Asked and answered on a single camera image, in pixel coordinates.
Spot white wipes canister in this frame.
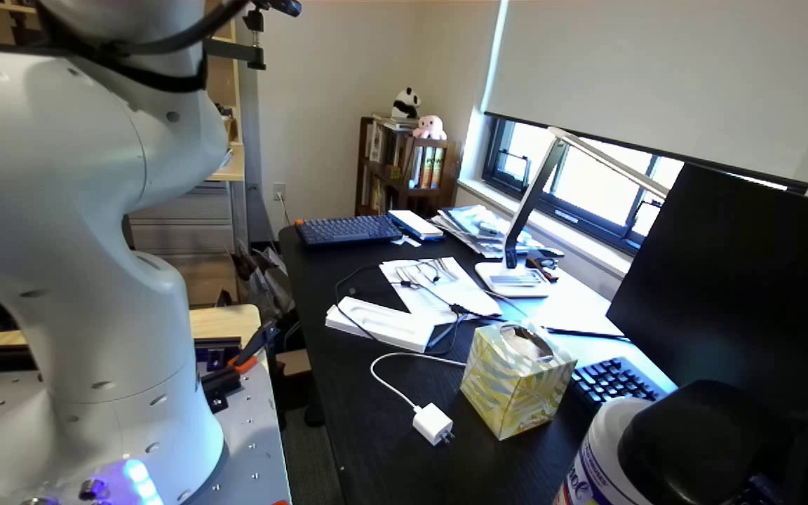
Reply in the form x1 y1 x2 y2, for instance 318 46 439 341
555 395 652 505

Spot blue keyboard far desk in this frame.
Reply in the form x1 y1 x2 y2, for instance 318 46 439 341
299 213 402 247

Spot black monitor stand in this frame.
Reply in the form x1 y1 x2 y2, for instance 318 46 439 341
617 381 794 505

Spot white papers with glasses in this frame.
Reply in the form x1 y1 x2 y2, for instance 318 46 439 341
379 255 501 322

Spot wooden shelving unit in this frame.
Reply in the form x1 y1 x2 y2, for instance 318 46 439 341
206 0 257 183

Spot wooden bookshelf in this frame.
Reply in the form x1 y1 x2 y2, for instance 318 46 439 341
355 119 459 216

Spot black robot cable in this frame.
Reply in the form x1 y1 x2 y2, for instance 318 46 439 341
34 0 304 96

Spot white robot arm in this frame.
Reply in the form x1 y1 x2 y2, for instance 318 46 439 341
0 0 248 505

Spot stack of magazines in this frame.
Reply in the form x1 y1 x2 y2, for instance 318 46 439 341
432 204 511 261

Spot yellow patterned tissue box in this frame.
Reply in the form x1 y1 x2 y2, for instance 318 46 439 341
460 322 576 440

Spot white wall charger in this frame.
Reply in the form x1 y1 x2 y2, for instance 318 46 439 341
414 404 456 446

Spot white box on desk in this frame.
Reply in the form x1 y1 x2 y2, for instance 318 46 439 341
325 298 460 355

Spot panda plush toy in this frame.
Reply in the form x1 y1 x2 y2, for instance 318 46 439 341
391 87 421 123

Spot black computer monitor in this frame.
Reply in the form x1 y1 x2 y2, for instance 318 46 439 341
607 167 808 419

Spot black keyboard blue backlight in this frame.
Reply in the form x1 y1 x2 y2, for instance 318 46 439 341
574 357 666 404

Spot white charger cable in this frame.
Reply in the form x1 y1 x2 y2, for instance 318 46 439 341
369 352 473 415

